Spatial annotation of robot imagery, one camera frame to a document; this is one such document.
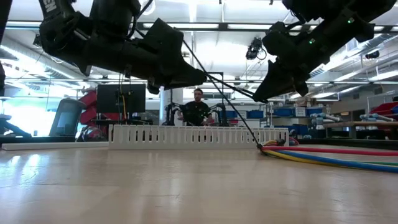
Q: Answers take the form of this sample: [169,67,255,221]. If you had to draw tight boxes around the wooden workbench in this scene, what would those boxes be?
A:
[323,120,398,139]

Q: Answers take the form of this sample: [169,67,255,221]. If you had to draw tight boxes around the gray pipes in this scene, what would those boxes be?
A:
[359,113,389,122]

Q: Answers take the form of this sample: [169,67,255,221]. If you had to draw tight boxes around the black monitor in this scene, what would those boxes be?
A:
[96,83,147,114]

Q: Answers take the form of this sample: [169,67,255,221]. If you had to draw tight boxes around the white slotted cable duct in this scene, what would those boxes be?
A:
[108,124,290,151]

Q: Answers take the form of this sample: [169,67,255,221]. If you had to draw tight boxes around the white flat duct cover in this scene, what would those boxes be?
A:
[1,141,109,151]

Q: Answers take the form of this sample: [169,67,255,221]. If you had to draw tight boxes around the gray office chair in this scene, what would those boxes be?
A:
[49,98,85,138]

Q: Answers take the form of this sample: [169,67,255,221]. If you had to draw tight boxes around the red machine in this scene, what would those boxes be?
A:
[77,90,108,141]

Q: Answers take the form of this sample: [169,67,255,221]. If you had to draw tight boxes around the red storage bin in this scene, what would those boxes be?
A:
[369,101,398,114]

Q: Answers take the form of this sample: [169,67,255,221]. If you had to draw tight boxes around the green wire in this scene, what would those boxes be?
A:
[357,160,398,167]

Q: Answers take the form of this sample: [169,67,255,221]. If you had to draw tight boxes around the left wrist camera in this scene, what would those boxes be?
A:
[141,17,185,63]

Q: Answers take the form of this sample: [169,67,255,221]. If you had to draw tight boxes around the black bar stand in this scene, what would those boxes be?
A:
[214,72,225,101]

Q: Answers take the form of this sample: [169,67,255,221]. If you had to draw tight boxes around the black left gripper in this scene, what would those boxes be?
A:
[82,40,208,94]

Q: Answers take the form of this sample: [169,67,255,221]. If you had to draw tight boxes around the red wire in bundle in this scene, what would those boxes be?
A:
[262,145,398,157]

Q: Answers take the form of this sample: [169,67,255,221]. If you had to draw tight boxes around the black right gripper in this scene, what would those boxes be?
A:
[252,27,343,103]

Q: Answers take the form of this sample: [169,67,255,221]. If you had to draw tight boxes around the black ceiling-mounted camera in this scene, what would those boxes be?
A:
[244,36,267,60]

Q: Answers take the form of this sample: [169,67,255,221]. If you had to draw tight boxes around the blue wire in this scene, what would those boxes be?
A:
[275,149,398,174]

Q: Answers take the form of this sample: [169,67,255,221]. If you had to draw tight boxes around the person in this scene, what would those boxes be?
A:
[177,88,216,127]

